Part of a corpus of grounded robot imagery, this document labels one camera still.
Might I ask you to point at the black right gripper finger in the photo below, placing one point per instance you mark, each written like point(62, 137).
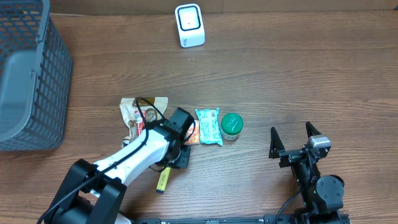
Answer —
point(311, 130)
point(276, 146)

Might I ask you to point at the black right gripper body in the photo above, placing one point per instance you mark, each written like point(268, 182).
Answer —
point(294, 155)

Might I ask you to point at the yellow highlighter black cap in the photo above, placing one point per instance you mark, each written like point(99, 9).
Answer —
point(163, 179)

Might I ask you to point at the orange snack packet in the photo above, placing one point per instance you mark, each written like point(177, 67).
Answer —
point(193, 134)

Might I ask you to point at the teal tissue packet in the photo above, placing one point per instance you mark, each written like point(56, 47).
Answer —
point(209, 128)

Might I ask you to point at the green lid jar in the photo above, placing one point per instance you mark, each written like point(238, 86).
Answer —
point(231, 126)

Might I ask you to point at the red snack bar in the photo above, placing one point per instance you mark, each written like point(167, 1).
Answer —
point(139, 119)

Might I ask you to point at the brown transparent snack bag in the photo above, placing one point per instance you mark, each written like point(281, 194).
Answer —
point(130, 112)

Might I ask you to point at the white patterned wrapper packet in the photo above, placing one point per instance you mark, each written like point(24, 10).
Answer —
point(125, 142)

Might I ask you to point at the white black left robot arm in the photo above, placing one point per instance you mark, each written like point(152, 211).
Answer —
point(93, 192)

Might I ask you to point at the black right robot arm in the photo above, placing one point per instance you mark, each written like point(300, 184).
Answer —
point(322, 195)

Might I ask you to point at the white barcode scanner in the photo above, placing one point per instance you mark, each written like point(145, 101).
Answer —
point(190, 25)

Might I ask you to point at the grey plastic mesh basket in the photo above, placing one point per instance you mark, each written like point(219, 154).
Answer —
point(36, 74)

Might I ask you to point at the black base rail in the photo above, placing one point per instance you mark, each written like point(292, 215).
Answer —
point(266, 219)

